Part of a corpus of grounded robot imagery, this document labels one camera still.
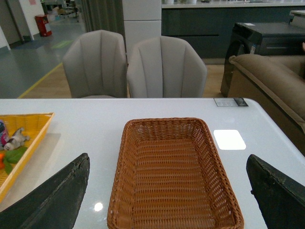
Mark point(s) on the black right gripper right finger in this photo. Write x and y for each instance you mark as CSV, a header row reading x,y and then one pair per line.
x,y
280,198

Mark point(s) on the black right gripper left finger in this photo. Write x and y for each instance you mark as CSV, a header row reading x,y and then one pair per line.
x,y
54,204

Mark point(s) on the yellow wicker basket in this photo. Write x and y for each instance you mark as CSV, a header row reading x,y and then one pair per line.
x,y
26,132

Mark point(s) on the brown wicker basket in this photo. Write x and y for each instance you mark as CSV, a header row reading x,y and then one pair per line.
x,y
169,176

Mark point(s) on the orange toy carrot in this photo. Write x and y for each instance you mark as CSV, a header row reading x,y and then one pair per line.
x,y
11,157

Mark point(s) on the small grey toy animal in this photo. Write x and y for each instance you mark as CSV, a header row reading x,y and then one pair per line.
x,y
17,140

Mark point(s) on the small jar with pink label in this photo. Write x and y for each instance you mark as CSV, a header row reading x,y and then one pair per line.
x,y
4,135

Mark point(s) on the table label sticker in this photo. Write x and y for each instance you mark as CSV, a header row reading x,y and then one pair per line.
x,y
230,102

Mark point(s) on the brown sofa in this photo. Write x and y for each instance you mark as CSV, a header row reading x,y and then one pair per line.
x,y
277,83

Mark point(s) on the left grey upholstered chair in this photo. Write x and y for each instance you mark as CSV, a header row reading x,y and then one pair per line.
x,y
96,65

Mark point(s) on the grey upholstered chair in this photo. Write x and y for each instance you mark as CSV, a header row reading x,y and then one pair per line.
x,y
165,67
96,65

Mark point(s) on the right grey upholstered chair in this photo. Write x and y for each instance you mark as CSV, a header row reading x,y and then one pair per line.
x,y
165,67

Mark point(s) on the red fire extinguisher box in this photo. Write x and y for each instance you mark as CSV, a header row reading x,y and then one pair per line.
x,y
43,25

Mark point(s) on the dark kitchen counter cabinet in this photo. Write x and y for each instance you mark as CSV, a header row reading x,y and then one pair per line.
x,y
208,26

